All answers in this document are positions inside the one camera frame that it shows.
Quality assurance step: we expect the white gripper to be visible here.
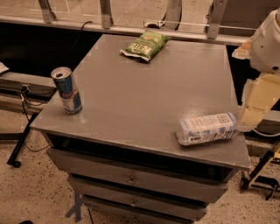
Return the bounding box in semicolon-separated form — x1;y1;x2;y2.
232;38;280;132

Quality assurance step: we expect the redbull can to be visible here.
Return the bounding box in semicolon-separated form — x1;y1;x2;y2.
51;66;82;115

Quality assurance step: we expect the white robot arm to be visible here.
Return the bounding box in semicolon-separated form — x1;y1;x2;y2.
232;9;280;132

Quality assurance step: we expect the green jalapeno chip bag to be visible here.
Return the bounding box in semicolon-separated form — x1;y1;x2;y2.
121;31;171;62

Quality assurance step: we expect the white blue plastic bottle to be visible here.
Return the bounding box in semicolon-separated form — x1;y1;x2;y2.
176;112;238;146

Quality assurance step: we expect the black yellow stand base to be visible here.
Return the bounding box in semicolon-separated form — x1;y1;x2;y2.
240;141;280;200

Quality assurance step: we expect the middle grey drawer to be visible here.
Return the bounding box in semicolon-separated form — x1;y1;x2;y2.
68;177;207;221

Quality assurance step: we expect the grey drawer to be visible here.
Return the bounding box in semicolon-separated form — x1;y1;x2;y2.
47;149;228;203
81;196;193;224
68;177;207;221

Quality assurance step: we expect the grey drawer cabinet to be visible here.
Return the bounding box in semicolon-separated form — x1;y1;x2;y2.
30;33;251;224

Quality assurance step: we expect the top grey drawer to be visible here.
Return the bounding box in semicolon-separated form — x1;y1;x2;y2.
47;149;228;203

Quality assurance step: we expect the bottom grey drawer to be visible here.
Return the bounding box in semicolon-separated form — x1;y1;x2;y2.
81;196;193;224

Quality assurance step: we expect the black stand leg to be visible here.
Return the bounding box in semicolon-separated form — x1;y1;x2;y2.
7;113;38;168

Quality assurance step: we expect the metal railing frame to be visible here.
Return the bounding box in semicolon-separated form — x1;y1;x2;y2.
0;0;280;47

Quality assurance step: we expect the black cable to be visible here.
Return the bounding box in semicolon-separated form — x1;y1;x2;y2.
17;84;58;152

